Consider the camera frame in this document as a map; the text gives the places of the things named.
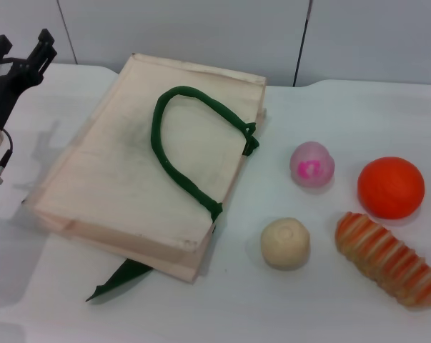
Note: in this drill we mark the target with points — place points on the pink round pastry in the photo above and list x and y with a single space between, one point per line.
311 164

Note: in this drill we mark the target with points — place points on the orange striped long bread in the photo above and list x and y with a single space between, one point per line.
383 255

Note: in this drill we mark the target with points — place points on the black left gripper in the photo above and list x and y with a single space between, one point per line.
0 96

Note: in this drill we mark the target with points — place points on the orange round fruit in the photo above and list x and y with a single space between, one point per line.
390 187

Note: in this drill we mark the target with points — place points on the beige round egg yolk pastry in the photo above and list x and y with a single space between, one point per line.
285 244

